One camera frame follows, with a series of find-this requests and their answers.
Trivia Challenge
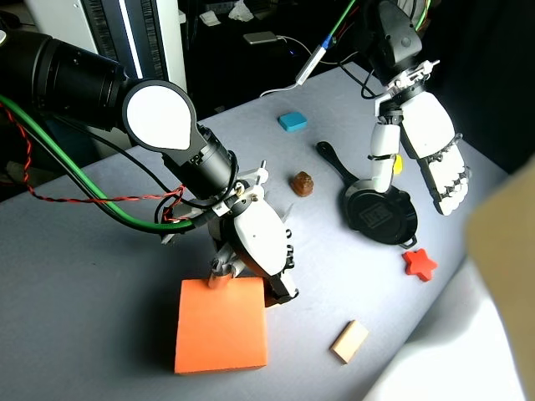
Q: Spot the tan cardboard sheet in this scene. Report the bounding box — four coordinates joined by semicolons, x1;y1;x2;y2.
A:
466;154;535;401

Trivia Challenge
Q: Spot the grey tablecloth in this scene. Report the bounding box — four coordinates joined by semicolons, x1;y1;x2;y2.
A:
0;61;516;401

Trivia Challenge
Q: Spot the silver power bank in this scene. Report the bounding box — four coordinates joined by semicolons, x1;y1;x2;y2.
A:
242;31;279;46

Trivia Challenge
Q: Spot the white computer tower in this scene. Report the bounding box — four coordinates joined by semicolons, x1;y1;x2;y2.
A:
24;0;188;91

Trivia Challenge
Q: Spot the rectangular wooden block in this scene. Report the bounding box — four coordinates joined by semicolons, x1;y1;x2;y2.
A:
329;319;370;365

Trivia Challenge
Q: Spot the thick green cable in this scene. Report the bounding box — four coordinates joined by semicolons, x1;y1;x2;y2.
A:
0;94;198;234

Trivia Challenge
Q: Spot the red star block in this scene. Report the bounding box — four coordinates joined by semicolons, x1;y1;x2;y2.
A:
401;247;439;282

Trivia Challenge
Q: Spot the white inline cable adapter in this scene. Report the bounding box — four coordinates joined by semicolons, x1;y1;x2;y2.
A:
261;35;337;99

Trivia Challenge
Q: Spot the blue rounded block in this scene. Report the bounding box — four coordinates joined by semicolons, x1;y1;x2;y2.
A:
278;110;309;133

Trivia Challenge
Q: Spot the orange square foam block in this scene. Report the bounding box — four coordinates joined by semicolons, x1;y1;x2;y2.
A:
174;276;269;375

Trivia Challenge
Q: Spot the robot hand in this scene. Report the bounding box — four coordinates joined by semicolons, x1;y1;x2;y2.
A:
369;89;472;217
206;199;301;309

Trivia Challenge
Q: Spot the brown small object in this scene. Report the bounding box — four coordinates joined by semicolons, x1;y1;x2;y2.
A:
291;170;315;197

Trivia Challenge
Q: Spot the long black cable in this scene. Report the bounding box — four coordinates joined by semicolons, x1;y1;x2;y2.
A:
53;115;212;209

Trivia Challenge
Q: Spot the black cast-iron pan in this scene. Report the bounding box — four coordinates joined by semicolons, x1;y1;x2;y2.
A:
316;140;419;247

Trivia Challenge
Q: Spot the red-black twisted cable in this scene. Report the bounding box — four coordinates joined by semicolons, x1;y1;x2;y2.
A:
0;102;187;225

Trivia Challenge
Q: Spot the thin green cable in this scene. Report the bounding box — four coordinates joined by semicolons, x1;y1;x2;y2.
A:
329;0;359;39

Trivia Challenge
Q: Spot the crumpled white paper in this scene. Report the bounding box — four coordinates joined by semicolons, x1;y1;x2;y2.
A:
227;0;255;23

